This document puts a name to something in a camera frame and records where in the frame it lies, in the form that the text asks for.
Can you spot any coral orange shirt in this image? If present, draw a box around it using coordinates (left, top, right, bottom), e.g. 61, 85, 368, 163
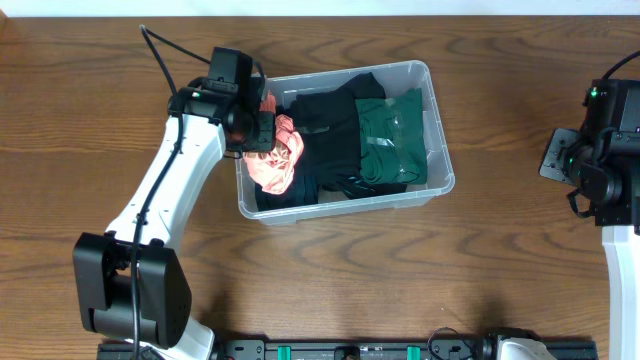
243, 114, 304, 195

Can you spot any black garment with tape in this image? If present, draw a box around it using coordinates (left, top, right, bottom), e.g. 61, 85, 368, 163
287, 88, 360, 184

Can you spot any dark navy garment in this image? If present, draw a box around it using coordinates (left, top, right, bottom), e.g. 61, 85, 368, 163
255, 175, 319, 211

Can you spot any clear plastic storage bin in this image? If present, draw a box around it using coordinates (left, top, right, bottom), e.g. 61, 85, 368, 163
235, 60, 455, 225

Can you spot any black shirt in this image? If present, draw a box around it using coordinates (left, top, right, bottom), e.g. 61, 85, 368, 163
318, 73, 407, 199

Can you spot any dark green garment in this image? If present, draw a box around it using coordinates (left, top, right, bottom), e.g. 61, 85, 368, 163
356, 88, 428, 185

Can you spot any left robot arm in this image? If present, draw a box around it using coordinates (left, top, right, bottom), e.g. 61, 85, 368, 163
73, 86, 228, 359

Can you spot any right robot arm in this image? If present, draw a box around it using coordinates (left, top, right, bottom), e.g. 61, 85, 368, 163
539, 77, 639, 359

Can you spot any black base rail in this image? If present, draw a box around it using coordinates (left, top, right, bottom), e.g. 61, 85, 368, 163
97, 327, 599, 360

